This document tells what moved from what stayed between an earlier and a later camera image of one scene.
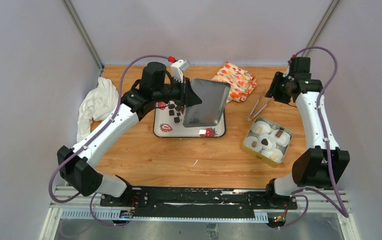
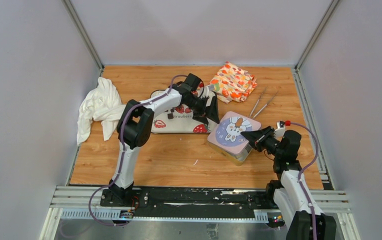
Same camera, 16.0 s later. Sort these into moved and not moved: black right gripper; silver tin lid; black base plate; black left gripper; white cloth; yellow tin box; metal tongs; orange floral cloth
Moved: silver tin lid; yellow tin box; black left gripper; black right gripper
Not moved: orange floral cloth; black base plate; metal tongs; white cloth
